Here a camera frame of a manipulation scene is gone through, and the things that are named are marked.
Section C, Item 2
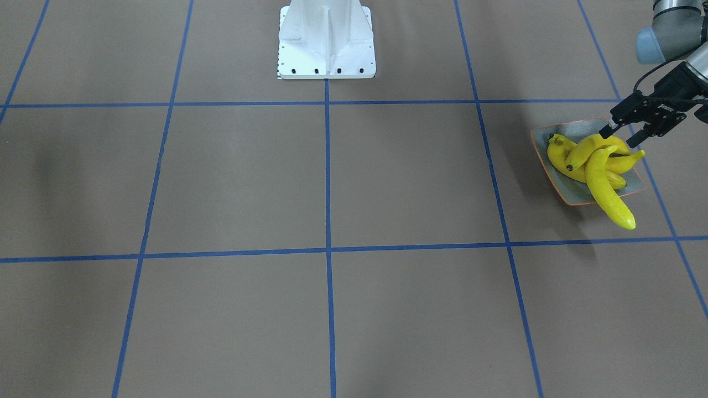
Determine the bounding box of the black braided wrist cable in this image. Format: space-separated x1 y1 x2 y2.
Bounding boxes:
632 58 686 95

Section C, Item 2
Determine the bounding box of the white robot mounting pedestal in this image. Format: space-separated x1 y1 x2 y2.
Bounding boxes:
277 1 377 79

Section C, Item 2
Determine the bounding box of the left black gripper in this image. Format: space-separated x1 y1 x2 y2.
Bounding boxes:
599 61 707 148

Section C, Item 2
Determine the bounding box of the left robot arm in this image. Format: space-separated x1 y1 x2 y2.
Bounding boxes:
599 1 707 148

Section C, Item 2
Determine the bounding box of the yellow banana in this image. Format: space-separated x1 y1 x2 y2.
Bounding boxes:
605 150 645 175
565 134 631 171
546 133 627 190

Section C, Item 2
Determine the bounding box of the grey square plate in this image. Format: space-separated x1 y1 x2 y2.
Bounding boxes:
530 117 647 206

